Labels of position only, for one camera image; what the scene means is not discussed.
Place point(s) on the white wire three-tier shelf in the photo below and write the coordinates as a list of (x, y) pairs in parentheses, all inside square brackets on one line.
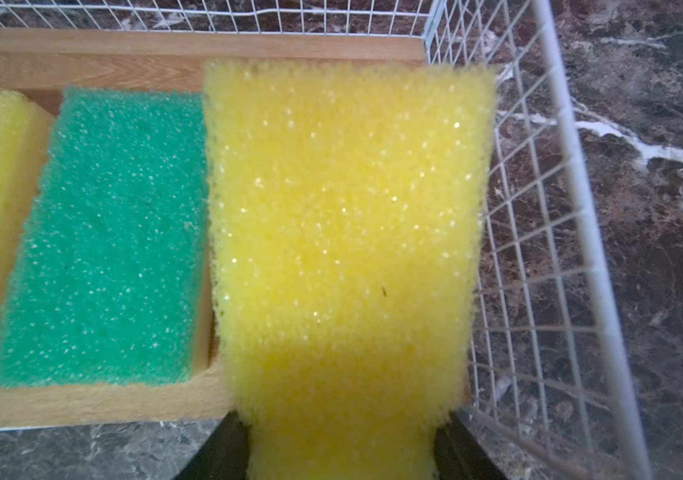
[(549, 366)]

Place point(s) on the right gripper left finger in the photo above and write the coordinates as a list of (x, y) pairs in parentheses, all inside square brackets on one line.
[(223, 456)]

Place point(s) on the green sponge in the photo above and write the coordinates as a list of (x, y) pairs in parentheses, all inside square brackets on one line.
[(107, 285)]

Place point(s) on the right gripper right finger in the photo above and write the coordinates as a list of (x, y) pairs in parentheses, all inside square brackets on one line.
[(458, 455)]

